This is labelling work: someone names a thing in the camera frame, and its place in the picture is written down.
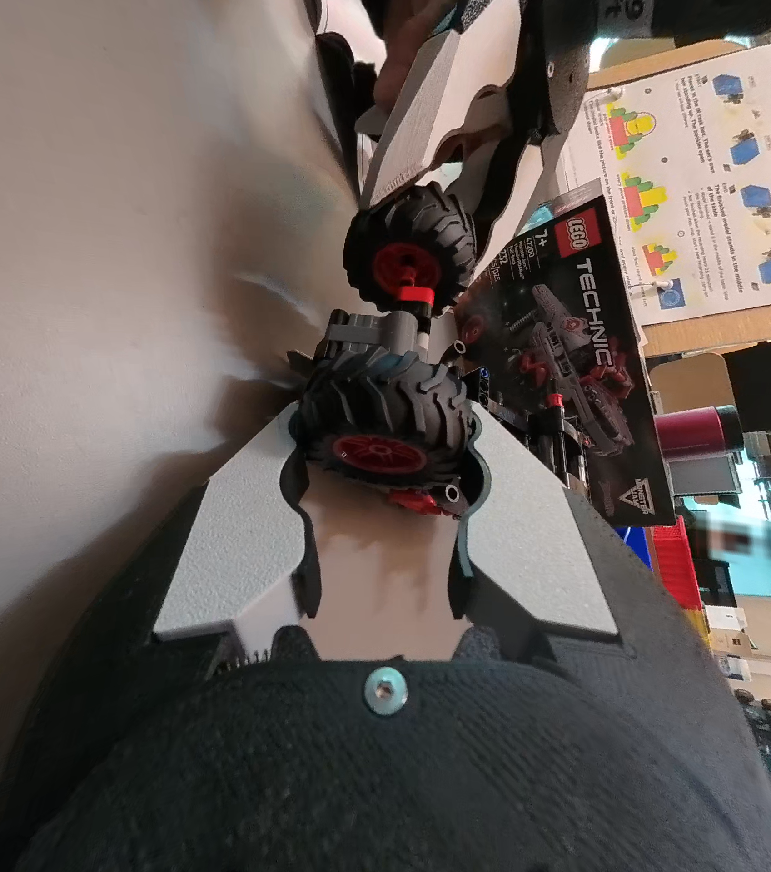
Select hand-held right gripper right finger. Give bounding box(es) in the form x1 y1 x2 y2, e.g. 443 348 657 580
451 411 621 660

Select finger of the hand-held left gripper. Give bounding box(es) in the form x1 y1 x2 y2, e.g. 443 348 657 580
358 0 522 207
455 87 565 271

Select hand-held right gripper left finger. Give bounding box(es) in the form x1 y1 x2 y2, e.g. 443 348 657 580
152 406 323 660

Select black toy wheel red hub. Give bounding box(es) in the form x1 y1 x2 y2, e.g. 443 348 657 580
343 180 478 314
297 344 478 501

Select black toy truck chassis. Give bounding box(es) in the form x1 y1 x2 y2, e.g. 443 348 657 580
385 337 594 522

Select grey toy axle block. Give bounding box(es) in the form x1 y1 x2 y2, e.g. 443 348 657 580
320 286 437 369

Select person's left hand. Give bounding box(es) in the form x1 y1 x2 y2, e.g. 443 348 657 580
372 0 459 104

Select red plastic bin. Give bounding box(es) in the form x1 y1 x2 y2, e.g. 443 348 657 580
651 514 706 614

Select printed instruction board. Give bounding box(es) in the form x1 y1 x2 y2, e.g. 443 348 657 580
559 33 771 358

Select black toy box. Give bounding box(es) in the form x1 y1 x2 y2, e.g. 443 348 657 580
453 178 678 527

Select maroon tumbler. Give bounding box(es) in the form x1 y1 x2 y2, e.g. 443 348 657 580
654 405 744 461

